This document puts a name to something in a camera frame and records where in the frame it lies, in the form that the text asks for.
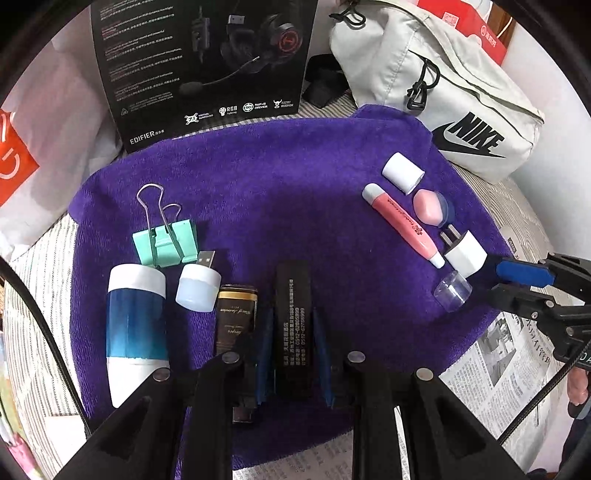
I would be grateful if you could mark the person's right hand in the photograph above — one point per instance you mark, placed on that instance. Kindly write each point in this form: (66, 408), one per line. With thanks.
(579, 387)

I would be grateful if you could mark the pink lip gloss tube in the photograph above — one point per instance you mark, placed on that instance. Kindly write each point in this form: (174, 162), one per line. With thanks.
(406, 221)

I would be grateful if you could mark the green binder clip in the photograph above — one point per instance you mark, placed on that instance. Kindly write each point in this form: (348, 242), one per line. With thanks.
(161, 242)

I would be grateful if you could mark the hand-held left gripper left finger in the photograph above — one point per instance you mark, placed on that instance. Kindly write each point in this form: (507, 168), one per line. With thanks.
(264, 364)

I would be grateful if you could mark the white cylindrical cap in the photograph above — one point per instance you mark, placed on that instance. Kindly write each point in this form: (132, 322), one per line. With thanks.
(401, 170)

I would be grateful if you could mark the black gold tube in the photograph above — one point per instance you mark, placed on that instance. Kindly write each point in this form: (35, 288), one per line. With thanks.
(233, 314)

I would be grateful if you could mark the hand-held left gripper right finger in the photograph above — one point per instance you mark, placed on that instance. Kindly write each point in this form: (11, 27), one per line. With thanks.
(322, 364)

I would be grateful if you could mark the red white box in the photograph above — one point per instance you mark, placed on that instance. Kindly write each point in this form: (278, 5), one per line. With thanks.
(480, 27)

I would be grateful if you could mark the clear plastic cap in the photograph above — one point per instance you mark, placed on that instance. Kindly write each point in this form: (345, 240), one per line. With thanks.
(455, 293)

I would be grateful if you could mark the purple towel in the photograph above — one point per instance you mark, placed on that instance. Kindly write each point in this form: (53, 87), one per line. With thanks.
(286, 194)

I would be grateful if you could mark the black pouch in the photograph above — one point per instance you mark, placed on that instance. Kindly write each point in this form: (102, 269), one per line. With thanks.
(323, 87)

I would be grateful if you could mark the newspaper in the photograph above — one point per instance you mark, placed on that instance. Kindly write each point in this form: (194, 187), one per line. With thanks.
(498, 364)

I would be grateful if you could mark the white sling bag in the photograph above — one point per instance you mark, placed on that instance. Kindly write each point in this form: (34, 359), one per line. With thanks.
(378, 60)

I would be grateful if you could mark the long black box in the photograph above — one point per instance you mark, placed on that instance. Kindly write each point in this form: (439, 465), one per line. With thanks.
(293, 300)

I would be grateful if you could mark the white plastic bag red label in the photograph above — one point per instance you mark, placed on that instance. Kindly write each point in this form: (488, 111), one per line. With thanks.
(55, 115)

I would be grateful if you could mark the black headset box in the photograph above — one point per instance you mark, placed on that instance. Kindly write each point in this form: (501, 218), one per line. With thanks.
(152, 92)

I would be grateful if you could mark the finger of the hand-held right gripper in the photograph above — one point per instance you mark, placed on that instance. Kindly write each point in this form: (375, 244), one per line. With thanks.
(526, 272)
(517, 297)

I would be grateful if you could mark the pink egg-shaped lip balm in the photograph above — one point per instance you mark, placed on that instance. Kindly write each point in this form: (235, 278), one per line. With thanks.
(427, 205)

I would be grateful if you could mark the white charger plug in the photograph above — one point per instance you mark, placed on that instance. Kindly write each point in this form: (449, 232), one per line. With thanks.
(466, 256)

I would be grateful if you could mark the blue and white bottle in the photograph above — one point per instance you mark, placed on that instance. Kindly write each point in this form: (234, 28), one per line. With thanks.
(131, 318)

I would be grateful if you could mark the pink cloth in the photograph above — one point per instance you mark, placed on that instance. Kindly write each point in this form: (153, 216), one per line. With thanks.
(18, 457)

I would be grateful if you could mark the white usb night light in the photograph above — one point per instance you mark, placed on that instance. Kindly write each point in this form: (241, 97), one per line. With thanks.
(196, 288)

